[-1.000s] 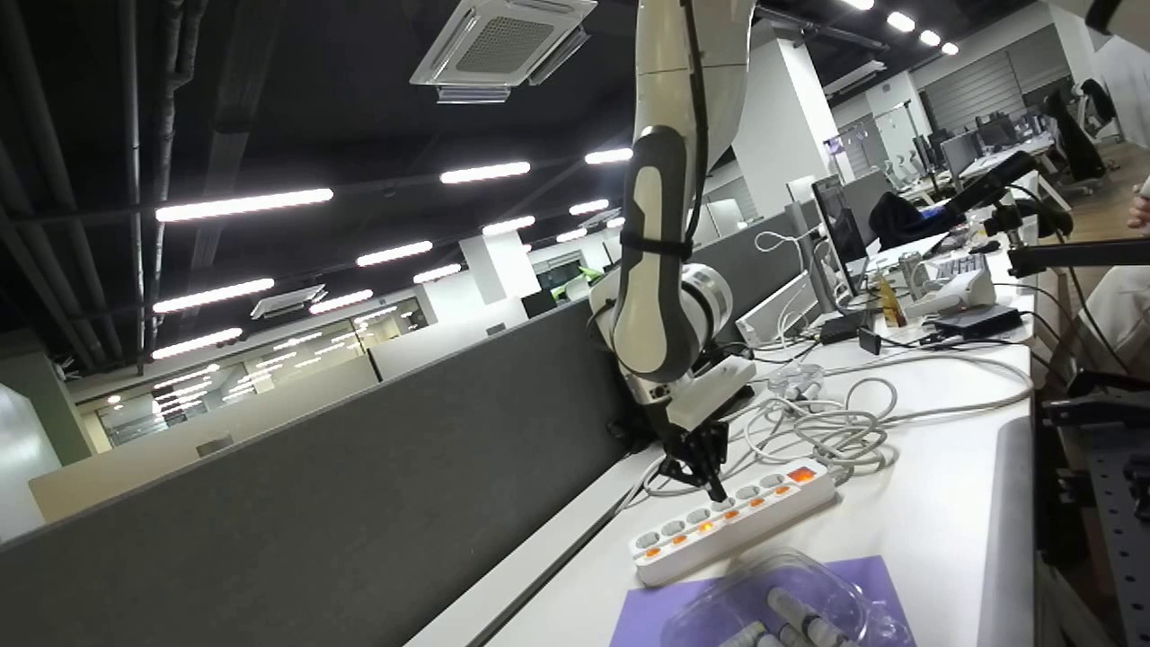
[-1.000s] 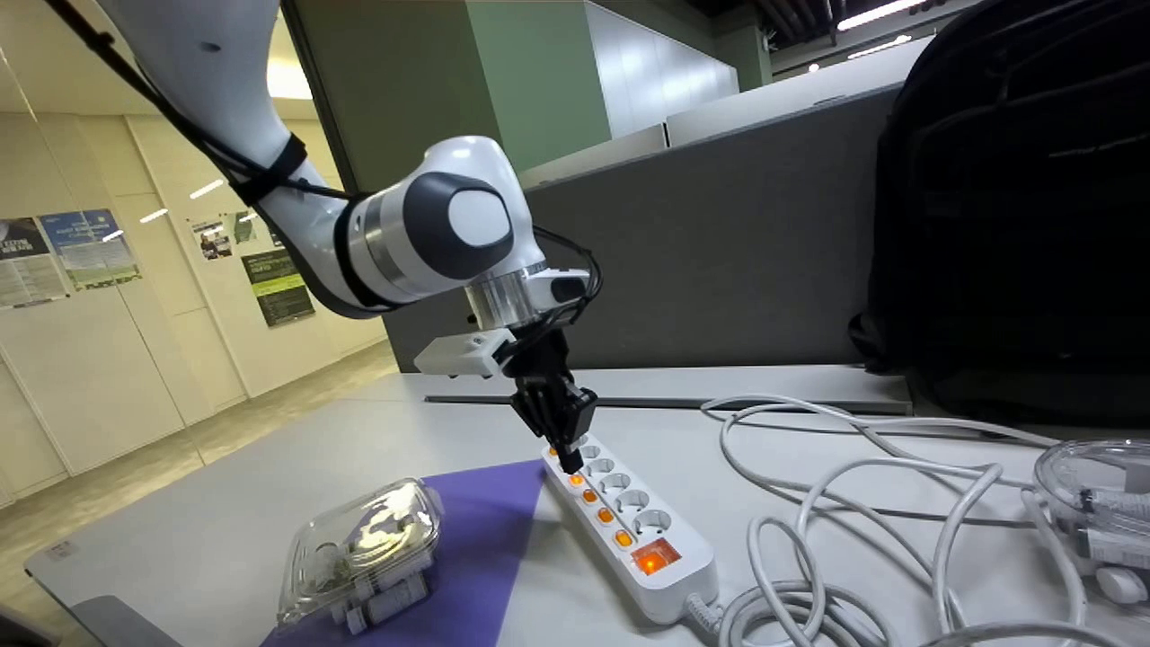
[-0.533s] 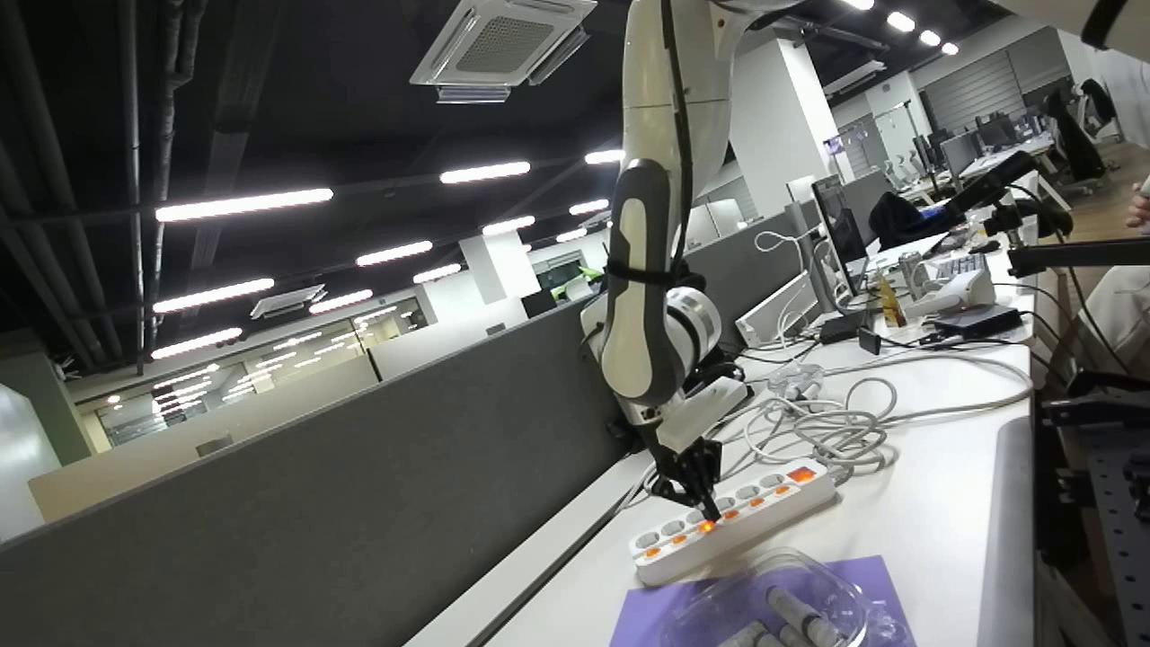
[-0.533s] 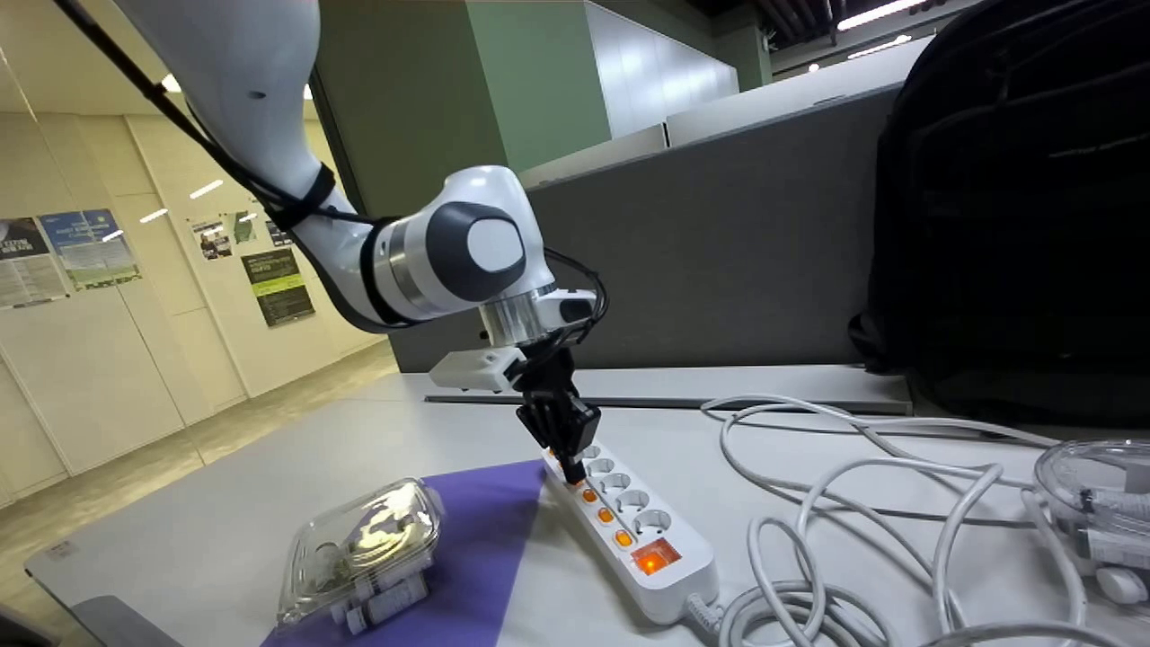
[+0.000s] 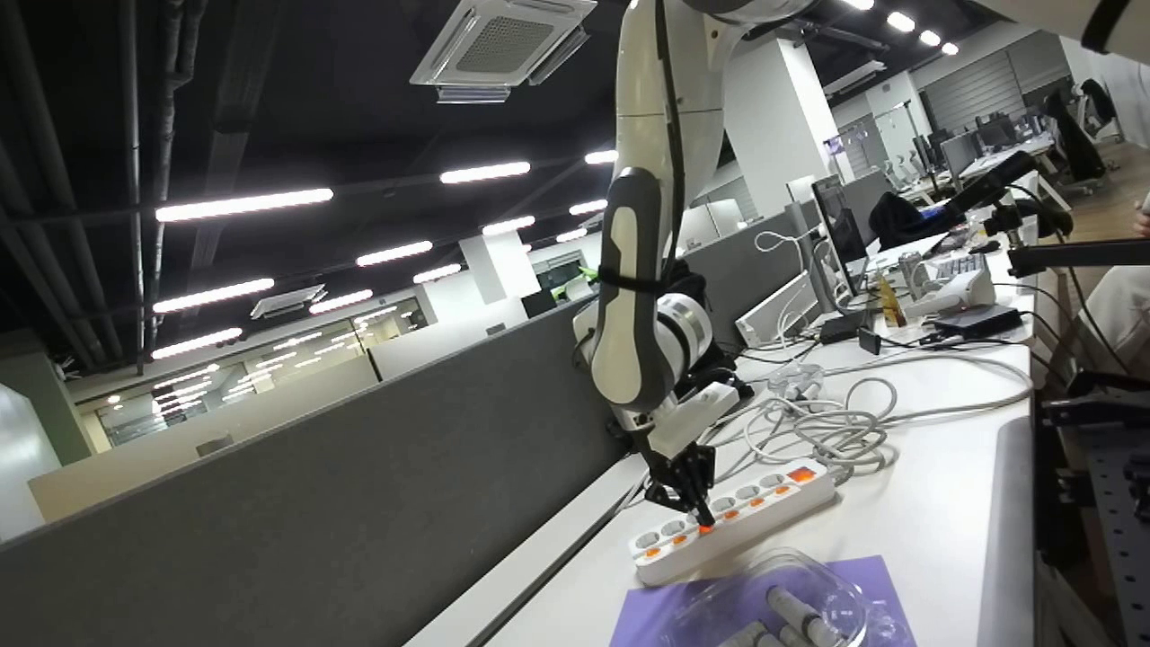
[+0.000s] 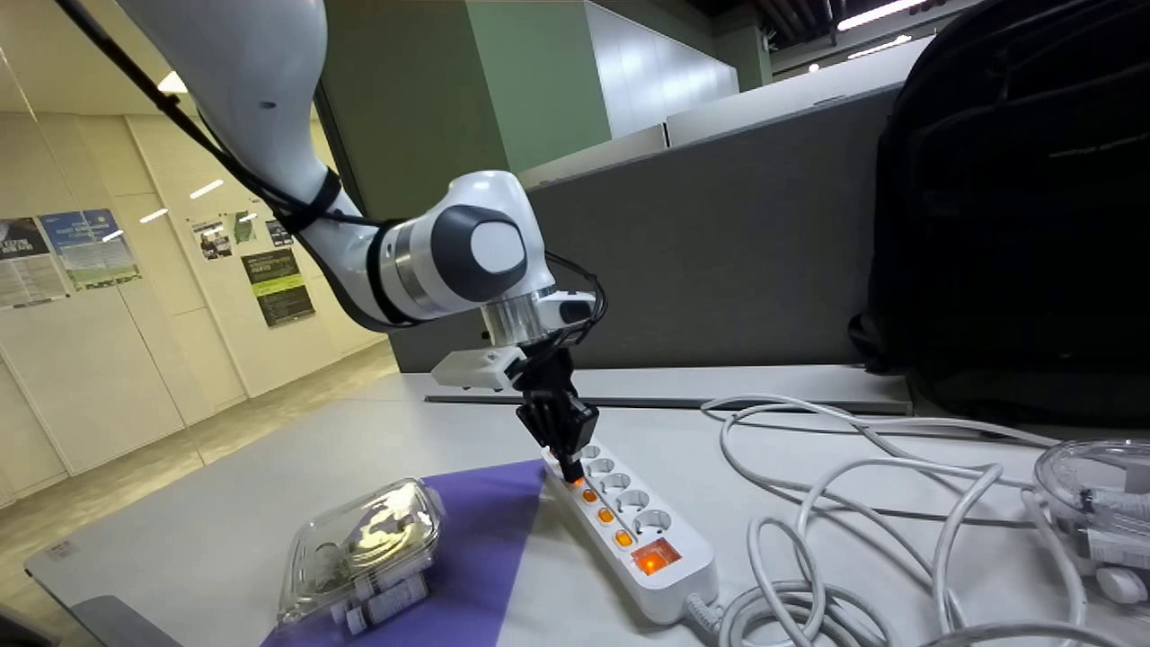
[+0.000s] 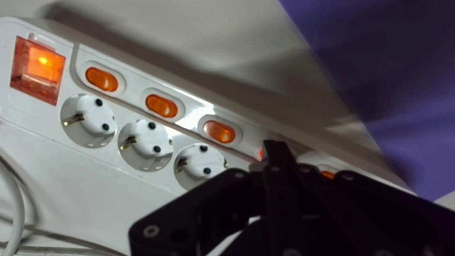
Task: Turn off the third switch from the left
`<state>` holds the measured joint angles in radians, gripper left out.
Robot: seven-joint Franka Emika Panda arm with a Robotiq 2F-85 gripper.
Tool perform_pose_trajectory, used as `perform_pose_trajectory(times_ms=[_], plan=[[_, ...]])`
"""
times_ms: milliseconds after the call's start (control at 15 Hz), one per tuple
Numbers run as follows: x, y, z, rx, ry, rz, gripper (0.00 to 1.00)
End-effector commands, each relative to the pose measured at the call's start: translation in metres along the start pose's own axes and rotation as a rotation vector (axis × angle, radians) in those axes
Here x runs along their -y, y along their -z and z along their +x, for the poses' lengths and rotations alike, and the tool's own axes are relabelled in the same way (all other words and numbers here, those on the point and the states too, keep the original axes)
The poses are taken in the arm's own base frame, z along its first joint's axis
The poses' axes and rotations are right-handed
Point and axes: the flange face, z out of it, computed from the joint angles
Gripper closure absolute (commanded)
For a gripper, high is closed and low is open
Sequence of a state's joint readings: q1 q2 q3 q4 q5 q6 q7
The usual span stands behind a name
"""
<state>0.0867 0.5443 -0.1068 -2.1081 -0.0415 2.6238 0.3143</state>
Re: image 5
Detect purple mat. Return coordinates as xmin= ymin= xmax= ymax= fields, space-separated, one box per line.
xmin=609 ymin=549 xmax=920 ymax=647

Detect white multi-switch power strip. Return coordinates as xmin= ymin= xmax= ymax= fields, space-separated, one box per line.
xmin=628 ymin=455 xmax=841 ymax=593

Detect ceiling air conditioner unit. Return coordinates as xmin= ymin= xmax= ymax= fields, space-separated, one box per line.
xmin=406 ymin=0 xmax=599 ymax=111

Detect white square pillar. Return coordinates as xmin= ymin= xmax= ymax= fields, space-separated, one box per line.
xmin=724 ymin=32 xmax=846 ymax=224

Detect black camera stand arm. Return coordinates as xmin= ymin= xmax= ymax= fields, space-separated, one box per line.
xmin=931 ymin=148 xmax=1150 ymax=280

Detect clear plastic package white parts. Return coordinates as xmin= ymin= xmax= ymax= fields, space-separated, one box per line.
xmin=684 ymin=555 xmax=882 ymax=647

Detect black perforated breadboard table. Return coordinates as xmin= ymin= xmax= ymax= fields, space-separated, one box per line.
xmin=1036 ymin=376 xmax=1150 ymax=647

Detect white tangled cable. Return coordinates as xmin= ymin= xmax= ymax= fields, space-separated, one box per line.
xmin=714 ymin=345 xmax=1036 ymax=480

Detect grey partition wall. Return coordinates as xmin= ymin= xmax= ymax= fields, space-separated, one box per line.
xmin=0 ymin=294 xmax=639 ymax=647

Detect black computer monitor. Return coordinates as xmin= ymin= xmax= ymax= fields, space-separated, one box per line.
xmin=809 ymin=167 xmax=876 ymax=270

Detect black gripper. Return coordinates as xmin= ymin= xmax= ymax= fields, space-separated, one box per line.
xmin=639 ymin=376 xmax=754 ymax=530

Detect small amber bottle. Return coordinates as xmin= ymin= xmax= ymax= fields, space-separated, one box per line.
xmin=876 ymin=270 xmax=905 ymax=331

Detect black backpack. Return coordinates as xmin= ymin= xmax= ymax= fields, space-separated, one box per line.
xmin=867 ymin=186 xmax=963 ymax=250

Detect white power strip cable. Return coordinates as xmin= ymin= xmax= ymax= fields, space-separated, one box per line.
xmin=767 ymin=390 xmax=901 ymax=486

